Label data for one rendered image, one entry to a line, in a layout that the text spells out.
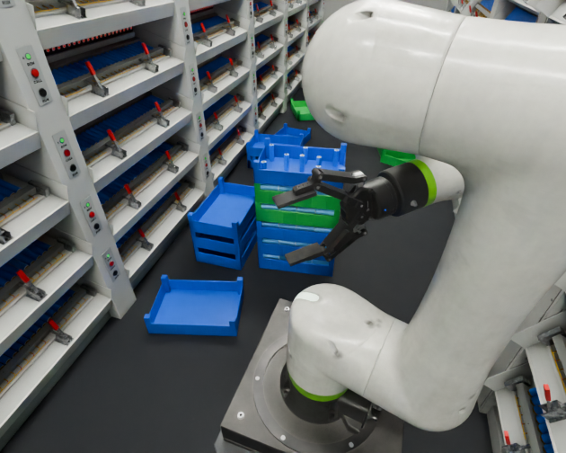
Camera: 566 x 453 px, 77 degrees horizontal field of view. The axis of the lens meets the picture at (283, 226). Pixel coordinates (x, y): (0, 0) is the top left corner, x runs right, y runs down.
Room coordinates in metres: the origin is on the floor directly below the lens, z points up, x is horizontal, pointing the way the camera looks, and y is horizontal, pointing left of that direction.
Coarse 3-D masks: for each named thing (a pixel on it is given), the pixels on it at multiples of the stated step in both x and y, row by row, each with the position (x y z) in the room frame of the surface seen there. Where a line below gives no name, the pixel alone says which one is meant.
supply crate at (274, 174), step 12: (264, 144) 1.23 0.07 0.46; (264, 156) 1.21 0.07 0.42; (276, 156) 1.24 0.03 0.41; (312, 156) 1.22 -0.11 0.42; (324, 156) 1.21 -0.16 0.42; (276, 168) 1.15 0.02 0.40; (312, 168) 1.15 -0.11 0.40; (324, 168) 1.15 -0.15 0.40; (336, 168) 1.15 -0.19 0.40; (264, 180) 1.05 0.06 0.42; (276, 180) 1.04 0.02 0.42; (288, 180) 1.03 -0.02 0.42; (300, 180) 1.03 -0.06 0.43
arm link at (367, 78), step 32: (384, 0) 0.33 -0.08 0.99; (320, 32) 0.33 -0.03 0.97; (352, 32) 0.31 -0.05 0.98; (384, 32) 0.30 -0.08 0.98; (416, 32) 0.29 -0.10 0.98; (448, 32) 0.29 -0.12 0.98; (320, 64) 0.31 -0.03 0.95; (352, 64) 0.29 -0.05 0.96; (384, 64) 0.28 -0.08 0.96; (416, 64) 0.28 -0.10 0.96; (320, 96) 0.31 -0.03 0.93; (352, 96) 0.29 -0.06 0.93; (384, 96) 0.28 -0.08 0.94; (416, 96) 0.27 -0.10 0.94; (352, 128) 0.29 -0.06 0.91; (384, 128) 0.28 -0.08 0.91; (416, 128) 0.27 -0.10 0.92
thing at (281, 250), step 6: (258, 240) 1.05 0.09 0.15; (258, 246) 1.05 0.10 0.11; (264, 246) 1.05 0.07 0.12; (270, 246) 1.05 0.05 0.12; (276, 246) 1.04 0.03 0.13; (282, 246) 1.04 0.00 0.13; (288, 246) 1.03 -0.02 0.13; (294, 246) 1.03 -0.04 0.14; (258, 252) 1.05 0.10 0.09; (264, 252) 1.05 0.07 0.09; (270, 252) 1.05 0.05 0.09; (276, 252) 1.04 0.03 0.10; (282, 252) 1.04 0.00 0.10; (288, 252) 1.03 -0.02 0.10; (318, 258) 1.01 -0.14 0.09; (324, 258) 1.01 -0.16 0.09
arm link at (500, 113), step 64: (448, 64) 0.27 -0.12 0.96; (512, 64) 0.25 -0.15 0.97; (448, 128) 0.25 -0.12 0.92; (512, 128) 0.23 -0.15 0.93; (512, 192) 0.23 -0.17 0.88; (448, 256) 0.27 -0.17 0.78; (512, 256) 0.22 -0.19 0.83; (448, 320) 0.24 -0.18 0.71; (512, 320) 0.22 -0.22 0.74; (384, 384) 0.26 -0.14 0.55; (448, 384) 0.22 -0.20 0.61
